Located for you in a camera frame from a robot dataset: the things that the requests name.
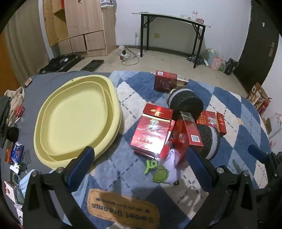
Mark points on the black bag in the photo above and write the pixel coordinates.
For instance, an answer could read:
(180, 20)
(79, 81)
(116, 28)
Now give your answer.
(230, 66)

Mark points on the black foam roll grey band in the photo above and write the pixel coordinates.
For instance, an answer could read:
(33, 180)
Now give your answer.
(208, 141)
(186, 102)

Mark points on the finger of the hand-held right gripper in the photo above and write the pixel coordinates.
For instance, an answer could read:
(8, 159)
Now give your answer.
(256, 152)

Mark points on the large glossy red box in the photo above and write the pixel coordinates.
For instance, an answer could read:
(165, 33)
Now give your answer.
(149, 134)

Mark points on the yellow plastic basin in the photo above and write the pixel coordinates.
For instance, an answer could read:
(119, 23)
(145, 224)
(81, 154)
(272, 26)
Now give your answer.
(72, 114)

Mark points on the red box gold stripe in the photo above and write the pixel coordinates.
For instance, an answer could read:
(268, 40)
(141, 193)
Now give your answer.
(211, 121)

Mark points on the slim red box silver end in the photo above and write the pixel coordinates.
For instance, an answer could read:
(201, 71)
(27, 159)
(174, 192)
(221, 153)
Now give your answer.
(191, 132)

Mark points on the dark patterned cloth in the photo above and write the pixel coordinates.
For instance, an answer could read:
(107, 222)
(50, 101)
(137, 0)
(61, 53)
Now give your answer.
(196, 59)

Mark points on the white printed bag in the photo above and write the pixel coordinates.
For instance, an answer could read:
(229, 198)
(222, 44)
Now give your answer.
(106, 2)

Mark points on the wooden wardrobe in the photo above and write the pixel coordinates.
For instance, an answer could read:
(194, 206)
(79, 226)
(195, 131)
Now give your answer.
(83, 22)

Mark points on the black folding table white top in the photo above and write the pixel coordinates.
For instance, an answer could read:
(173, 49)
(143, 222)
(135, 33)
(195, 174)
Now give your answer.
(171, 18)

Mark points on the black fuzzy ball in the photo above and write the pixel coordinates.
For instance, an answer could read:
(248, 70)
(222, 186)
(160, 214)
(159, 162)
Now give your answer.
(12, 133)

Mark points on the red snack packet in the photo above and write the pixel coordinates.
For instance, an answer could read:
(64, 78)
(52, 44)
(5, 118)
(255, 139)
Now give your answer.
(8, 152)

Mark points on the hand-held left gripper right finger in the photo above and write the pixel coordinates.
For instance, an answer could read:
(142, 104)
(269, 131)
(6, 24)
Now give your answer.
(198, 168)

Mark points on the small brown box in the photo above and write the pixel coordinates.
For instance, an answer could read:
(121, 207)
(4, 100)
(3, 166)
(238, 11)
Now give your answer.
(28, 82)

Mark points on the red box gold emblem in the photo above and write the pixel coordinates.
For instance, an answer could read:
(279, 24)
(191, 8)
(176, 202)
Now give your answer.
(157, 111)

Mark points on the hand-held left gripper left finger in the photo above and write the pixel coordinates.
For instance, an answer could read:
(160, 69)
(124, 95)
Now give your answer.
(81, 164)

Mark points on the grey bed sheet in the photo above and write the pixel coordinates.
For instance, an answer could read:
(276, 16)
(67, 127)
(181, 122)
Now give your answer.
(33, 94)

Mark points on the blue snack packet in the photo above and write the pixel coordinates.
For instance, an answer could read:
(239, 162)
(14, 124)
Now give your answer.
(17, 152)

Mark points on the pink bag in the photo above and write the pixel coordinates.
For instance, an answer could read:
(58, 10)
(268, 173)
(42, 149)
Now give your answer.
(217, 62)

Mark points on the black foam insert tray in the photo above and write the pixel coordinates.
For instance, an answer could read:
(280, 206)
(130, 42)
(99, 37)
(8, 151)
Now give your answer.
(92, 65)

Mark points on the beige curtain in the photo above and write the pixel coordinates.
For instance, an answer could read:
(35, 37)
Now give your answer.
(24, 44)

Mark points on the red white small box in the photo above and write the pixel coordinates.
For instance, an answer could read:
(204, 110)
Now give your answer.
(8, 189)

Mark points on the black equipment case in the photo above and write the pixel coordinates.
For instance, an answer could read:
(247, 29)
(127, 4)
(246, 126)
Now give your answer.
(59, 62)

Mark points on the beige cloth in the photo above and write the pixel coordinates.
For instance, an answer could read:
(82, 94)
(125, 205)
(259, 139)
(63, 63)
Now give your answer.
(16, 98)

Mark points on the blue face mask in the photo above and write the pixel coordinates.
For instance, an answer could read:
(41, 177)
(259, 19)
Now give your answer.
(26, 180)

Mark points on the clear plastic bag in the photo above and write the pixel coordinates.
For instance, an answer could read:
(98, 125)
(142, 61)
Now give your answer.
(211, 55)

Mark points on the red and cream carton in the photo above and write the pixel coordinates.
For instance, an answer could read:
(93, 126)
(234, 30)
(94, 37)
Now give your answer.
(164, 81)

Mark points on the dark door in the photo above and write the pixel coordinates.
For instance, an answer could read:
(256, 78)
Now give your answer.
(255, 44)

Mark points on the printed cardboard boxes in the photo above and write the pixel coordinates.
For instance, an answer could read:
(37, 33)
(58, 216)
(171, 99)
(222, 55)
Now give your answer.
(257, 96)

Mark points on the orange wooden door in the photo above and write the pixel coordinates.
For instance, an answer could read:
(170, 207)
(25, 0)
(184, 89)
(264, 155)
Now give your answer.
(6, 66)

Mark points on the glassware on table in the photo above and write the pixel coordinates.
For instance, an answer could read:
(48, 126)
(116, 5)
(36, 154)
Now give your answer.
(193, 13)

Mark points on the translucent red box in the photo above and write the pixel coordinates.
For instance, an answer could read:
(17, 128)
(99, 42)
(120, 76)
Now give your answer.
(179, 145)

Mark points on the blue white plaid blanket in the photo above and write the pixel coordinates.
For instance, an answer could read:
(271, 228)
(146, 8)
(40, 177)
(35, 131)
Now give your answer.
(136, 88)

